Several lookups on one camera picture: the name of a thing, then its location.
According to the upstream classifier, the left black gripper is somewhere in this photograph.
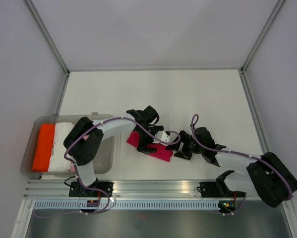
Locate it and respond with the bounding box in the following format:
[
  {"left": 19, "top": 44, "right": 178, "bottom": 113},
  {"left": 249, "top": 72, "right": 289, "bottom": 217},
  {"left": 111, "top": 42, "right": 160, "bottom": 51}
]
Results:
[{"left": 136, "top": 126, "right": 163, "bottom": 155}]

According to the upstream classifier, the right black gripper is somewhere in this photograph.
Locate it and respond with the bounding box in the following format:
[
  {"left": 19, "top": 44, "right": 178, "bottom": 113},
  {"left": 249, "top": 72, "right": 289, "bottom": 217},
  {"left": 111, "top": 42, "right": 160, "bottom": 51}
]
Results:
[{"left": 165, "top": 130, "right": 204, "bottom": 160}]

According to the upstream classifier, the magenta t shirt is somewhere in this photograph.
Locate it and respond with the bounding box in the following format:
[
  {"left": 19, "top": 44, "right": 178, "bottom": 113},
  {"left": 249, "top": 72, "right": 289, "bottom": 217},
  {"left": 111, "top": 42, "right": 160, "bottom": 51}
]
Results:
[{"left": 126, "top": 131, "right": 174, "bottom": 162}]

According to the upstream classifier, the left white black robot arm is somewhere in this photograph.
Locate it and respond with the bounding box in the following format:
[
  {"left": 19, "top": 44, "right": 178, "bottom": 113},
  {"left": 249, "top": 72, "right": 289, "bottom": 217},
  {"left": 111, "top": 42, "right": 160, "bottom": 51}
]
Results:
[{"left": 63, "top": 106, "right": 169, "bottom": 196}]

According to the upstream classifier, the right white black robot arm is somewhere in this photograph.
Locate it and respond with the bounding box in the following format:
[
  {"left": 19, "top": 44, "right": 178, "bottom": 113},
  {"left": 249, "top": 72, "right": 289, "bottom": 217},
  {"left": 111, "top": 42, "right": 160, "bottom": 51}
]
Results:
[{"left": 166, "top": 127, "right": 297, "bottom": 208}]

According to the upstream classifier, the clear plastic bin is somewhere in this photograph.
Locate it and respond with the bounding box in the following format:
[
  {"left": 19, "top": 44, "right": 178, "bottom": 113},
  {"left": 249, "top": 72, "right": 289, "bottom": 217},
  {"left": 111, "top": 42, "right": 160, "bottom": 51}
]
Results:
[{"left": 21, "top": 115, "right": 114, "bottom": 179}]

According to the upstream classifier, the pink rolled t shirt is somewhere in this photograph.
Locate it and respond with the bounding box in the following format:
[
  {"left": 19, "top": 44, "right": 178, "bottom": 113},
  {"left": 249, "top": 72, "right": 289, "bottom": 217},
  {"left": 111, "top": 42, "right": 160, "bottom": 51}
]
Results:
[{"left": 70, "top": 135, "right": 89, "bottom": 172}]

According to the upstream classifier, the white rolled t shirt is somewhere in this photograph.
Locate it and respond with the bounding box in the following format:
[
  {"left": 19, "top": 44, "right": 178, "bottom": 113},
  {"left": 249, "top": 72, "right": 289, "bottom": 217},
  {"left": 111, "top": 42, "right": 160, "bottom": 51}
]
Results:
[{"left": 48, "top": 122, "right": 74, "bottom": 172}]

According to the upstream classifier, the orange rolled t shirt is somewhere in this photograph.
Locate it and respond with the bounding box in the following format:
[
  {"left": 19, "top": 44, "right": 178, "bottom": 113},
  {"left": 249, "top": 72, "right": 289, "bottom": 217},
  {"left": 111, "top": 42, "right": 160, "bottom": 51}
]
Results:
[{"left": 32, "top": 123, "right": 55, "bottom": 172}]

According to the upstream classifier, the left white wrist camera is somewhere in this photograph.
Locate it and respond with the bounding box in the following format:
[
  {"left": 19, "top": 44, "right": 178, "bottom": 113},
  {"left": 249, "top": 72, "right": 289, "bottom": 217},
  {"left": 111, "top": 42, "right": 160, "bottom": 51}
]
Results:
[{"left": 155, "top": 131, "right": 171, "bottom": 143}]

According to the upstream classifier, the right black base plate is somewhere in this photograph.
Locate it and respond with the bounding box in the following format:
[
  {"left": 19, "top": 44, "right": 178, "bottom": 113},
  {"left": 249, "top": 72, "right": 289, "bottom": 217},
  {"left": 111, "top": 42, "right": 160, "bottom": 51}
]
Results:
[{"left": 197, "top": 181, "right": 245, "bottom": 198}]

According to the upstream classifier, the white slotted cable duct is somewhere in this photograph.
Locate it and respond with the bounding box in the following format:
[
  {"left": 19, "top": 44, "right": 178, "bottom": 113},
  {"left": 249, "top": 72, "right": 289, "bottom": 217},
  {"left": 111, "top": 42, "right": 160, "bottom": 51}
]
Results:
[{"left": 34, "top": 199, "right": 220, "bottom": 210}]

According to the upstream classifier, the right aluminium frame post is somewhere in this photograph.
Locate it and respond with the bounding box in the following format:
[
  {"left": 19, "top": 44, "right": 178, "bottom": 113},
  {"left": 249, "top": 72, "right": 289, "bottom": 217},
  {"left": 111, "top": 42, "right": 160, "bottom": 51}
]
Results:
[{"left": 240, "top": 0, "right": 287, "bottom": 74}]

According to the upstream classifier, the aluminium frame post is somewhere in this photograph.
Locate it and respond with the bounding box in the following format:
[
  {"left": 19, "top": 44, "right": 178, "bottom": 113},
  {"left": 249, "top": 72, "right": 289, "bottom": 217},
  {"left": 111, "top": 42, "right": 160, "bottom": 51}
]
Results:
[
  {"left": 240, "top": 0, "right": 287, "bottom": 74},
  {"left": 23, "top": 0, "right": 70, "bottom": 76}
]

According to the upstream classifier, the aluminium mounting rail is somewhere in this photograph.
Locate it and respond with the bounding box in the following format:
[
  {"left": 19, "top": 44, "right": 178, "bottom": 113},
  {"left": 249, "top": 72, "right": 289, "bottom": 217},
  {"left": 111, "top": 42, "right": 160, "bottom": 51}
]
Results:
[{"left": 24, "top": 179, "right": 294, "bottom": 199}]

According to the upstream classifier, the left aluminium frame post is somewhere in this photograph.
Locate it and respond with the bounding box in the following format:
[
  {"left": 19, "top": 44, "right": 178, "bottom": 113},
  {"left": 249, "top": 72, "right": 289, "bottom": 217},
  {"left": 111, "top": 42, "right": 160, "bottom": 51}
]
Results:
[{"left": 23, "top": 0, "right": 70, "bottom": 76}]

